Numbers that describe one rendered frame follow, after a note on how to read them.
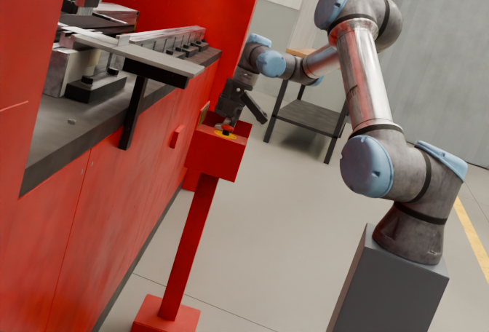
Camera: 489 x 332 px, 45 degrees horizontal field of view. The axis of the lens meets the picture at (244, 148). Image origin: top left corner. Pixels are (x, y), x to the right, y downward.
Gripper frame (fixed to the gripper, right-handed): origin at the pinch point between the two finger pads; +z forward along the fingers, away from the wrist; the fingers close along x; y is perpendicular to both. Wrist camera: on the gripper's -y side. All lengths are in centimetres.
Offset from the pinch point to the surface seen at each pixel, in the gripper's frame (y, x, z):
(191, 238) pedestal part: -1.2, 8.2, 31.3
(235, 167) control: -5.5, 15.1, 2.1
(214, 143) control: 3.0, 15.1, -2.3
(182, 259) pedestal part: -1.1, 8.2, 39.2
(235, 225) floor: -20, -128, 72
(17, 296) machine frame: 20, 102, 12
